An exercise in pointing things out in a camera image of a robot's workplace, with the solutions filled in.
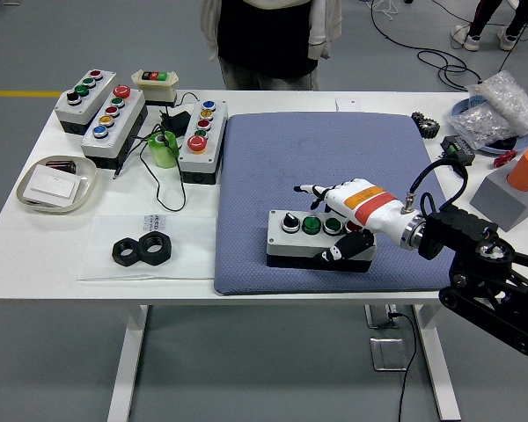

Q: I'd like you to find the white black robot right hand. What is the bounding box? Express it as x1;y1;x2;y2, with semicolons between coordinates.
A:
293;178;414;264

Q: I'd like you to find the grey four-button control box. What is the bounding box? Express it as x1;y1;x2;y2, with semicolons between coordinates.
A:
265;209;377;273
54;69;118;136

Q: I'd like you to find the grey five-button control box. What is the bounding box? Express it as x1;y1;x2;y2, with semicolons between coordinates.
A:
79;84;150;171
177;98;229;185

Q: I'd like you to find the blue-grey textured mat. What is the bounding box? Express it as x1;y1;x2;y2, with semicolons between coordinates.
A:
213;112;474;295

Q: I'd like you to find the black metal gear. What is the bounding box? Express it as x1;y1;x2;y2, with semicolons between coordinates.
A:
411;111;441;140

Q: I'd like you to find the black green terminal module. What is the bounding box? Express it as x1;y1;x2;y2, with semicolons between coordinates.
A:
439;135;479;167

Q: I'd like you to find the grey under-table power box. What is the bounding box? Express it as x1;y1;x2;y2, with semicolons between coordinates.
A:
363;304;400;330

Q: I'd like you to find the grey block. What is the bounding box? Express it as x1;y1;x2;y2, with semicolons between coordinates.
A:
469;168;528;233

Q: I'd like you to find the clear bag of metal parts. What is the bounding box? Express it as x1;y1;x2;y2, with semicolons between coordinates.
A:
444;107;518;146

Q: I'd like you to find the small red clip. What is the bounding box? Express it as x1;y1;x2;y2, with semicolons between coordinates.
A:
492;149;519;168

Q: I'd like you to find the metal floor socket plate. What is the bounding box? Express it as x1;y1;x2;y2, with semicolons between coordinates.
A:
369;336;409;373

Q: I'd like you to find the bubble wrap bag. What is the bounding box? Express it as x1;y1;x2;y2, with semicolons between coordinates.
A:
468;69;528;135

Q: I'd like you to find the white table leg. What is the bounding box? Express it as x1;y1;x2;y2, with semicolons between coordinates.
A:
106;304;150;422
411;304;462;421

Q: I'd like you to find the clear printed plastic bag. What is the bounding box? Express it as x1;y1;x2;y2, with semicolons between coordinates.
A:
77;214;218;282

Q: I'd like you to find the background person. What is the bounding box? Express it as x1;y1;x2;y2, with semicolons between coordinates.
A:
450;0;528;53

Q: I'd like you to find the black hex nut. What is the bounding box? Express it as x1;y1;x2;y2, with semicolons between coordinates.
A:
138;231;173;265
111;236;143;266

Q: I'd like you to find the green tape roll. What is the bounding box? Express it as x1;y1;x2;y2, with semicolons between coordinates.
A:
148;130;180;169

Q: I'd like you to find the beige shallow tray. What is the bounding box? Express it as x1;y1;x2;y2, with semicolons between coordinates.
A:
16;155;99;215

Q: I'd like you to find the black under-table cable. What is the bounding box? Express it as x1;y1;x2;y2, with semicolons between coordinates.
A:
389;310;419;422

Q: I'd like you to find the black floor cable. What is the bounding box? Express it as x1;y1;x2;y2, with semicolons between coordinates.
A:
369;0;485;92

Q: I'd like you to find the white floor wire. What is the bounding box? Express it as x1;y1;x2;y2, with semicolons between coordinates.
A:
371;0;401;23

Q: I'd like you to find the black power adapter with cord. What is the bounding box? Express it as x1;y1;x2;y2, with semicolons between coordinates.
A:
113;91;199;212

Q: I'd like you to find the cream three-button switch box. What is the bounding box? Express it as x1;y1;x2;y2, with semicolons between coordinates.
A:
131;69;180;107

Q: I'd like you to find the white wall switch panel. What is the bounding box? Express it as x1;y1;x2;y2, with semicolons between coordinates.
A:
24;164;83;207

